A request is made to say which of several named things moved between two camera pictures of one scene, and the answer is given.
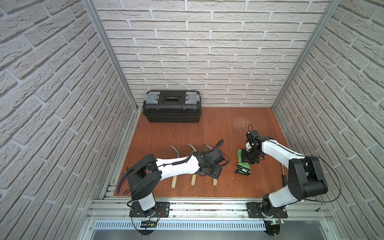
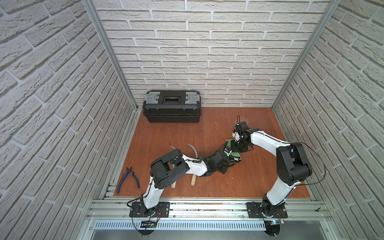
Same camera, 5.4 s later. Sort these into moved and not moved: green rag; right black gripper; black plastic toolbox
Moved: green rag; right black gripper
Not moved: black plastic toolbox
